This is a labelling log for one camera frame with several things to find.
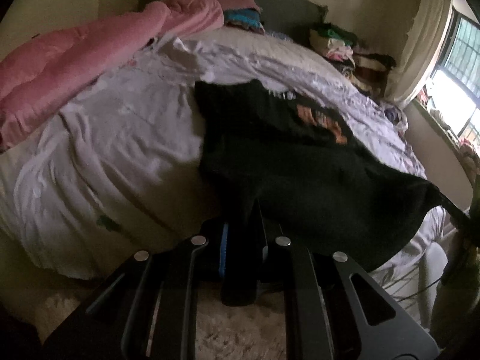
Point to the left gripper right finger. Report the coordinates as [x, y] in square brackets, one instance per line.
[335, 310]

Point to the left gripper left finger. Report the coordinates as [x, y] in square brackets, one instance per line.
[147, 309]

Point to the black IKISS shirt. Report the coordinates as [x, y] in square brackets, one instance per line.
[280, 161]

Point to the clothes bag beside bed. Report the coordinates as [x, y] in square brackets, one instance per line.
[396, 116]

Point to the pile of mixed clothes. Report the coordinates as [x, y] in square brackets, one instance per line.
[366, 70]

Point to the beige fluffy rug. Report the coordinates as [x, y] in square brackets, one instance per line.
[250, 332]

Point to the cluttered window sill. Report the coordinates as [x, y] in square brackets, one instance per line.
[466, 153]

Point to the white strawberry print bedsheet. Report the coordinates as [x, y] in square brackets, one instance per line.
[115, 169]

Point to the window with grille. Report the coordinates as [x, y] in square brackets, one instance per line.
[456, 76]

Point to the cream curtain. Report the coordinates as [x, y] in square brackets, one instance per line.
[422, 48]

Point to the pink blanket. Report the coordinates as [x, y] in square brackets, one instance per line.
[42, 75]

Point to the cream mattress cover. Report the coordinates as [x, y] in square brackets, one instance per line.
[286, 52]

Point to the cream wardrobe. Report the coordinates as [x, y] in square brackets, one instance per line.
[26, 19]

